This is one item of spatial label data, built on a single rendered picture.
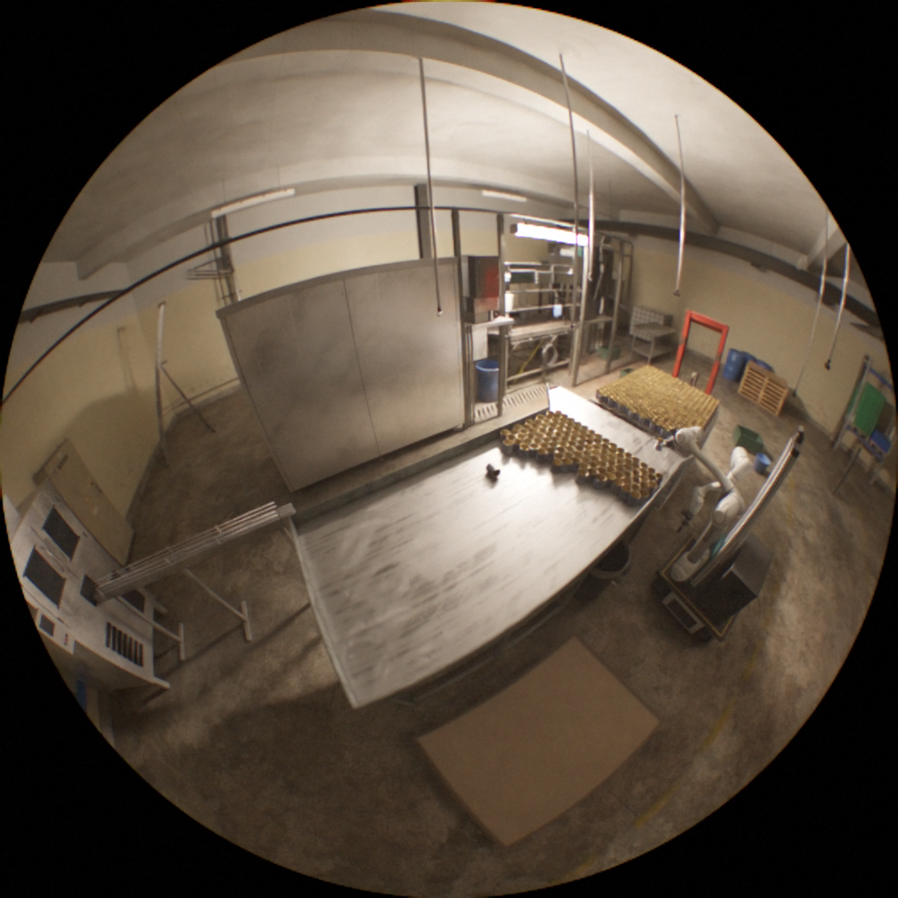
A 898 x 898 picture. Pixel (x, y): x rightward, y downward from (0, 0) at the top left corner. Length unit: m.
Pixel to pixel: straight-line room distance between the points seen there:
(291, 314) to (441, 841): 4.38
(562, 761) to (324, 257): 9.69
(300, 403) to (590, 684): 3.57
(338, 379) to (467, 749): 3.40
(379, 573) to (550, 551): 0.89
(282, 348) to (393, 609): 2.44
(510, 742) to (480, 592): 1.26
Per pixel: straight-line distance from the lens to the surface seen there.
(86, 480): 5.27
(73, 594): 3.19
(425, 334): 3.37
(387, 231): 9.18
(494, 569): 1.49
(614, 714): 2.48
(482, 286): 3.39
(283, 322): 2.95
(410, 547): 1.59
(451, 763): 2.29
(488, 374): 4.68
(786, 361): 11.48
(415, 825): 2.60
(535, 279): 4.90
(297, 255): 8.58
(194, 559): 2.38
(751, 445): 6.26
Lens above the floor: 2.39
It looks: 38 degrees down
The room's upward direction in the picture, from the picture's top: 4 degrees counter-clockwise
